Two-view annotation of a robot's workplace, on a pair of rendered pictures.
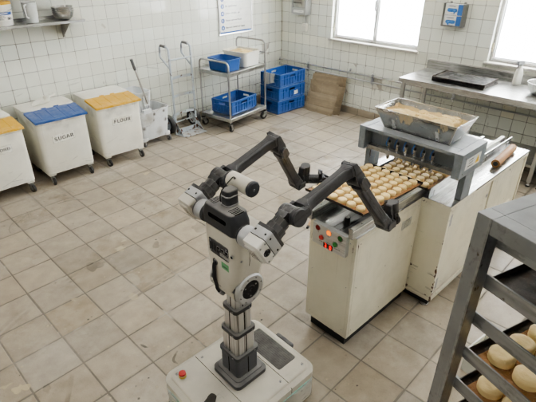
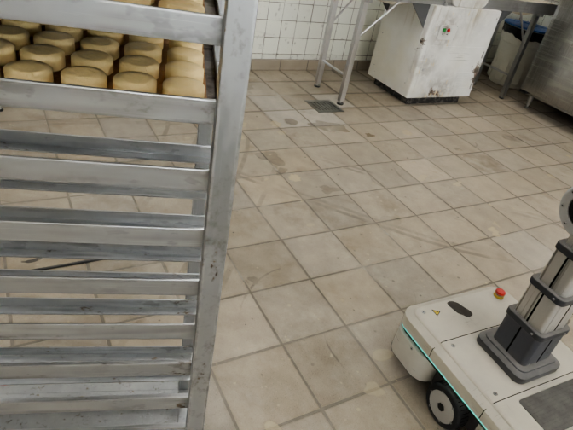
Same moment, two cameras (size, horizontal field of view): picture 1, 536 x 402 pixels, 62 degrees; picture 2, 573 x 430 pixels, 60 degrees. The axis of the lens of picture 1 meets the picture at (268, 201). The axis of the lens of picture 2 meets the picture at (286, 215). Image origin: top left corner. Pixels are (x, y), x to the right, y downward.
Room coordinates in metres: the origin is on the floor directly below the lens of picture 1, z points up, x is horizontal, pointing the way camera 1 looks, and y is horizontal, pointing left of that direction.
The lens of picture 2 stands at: (1.03, -1.25, 1.46)
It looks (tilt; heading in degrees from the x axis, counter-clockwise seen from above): 33 degrees down; 102
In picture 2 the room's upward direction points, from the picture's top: 12 degrees clockwise
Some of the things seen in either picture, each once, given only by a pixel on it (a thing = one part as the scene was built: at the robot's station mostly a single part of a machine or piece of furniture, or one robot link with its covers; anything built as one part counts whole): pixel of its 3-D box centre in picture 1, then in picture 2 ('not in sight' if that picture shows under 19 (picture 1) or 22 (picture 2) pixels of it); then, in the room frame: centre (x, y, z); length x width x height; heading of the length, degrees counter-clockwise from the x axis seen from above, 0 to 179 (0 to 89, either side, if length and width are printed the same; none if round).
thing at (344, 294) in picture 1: (362, 257); not in sight; (2.36, -0.62, 0.45); 0.70 x 0.34 x 0.90; 134
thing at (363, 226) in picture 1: (442, 177); not in sight; (2.68, -1.16, 0.87); 2.01 x 0.03 x 0.07; 134
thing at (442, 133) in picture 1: (423, 122); not in sight; (2.71, -0.98, 1.25); 0.56 x 0.29 x 0.14; 44
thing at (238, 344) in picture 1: (239, 352); (531, 329); (1.63, 0.15, 0.38); 0.13 x 0.13 x 0.40; 43
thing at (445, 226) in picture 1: (435, 208); not in sight; (3.04, -1.33, 0.42); 1.28 x 0.72 x 0.84; 134
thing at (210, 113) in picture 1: (234, 83); not in sight; (6.30, 0.48, 0.57); 0.85 x 0.58 x 1.13; 143
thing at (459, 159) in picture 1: (416, 156); not in sight; (2.71, -0.98, 1.01); 0.72 x 0.33 x 0.34; 44
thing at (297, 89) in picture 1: (282, 89); not in sight; (6.93, -0.23, 0.30); 0.60 x 0.40 x 0.20; 136
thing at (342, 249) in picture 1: (330, 238); not in sight; (2.11, -0.35, 0.77); 0.24 x 0.04 x 0.14; 44
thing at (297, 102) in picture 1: (282, 101); not in sight; (6.93, -0.23, 0.10); 0.60 x 0.40 x 0.20; 133
